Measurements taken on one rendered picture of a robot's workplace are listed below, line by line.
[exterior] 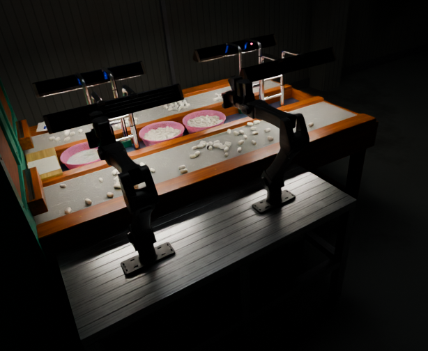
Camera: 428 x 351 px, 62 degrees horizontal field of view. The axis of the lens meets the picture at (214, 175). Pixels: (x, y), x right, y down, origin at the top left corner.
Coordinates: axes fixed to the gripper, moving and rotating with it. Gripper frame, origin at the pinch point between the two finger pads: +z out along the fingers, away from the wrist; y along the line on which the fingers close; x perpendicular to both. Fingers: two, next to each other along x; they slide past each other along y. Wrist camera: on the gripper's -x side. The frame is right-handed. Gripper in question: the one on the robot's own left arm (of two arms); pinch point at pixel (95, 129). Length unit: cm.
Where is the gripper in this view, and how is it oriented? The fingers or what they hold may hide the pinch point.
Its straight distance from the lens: 150.1
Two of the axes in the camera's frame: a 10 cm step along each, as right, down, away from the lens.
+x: 0.9, 8.5, 5.1
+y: -8.6, 3.3, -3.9
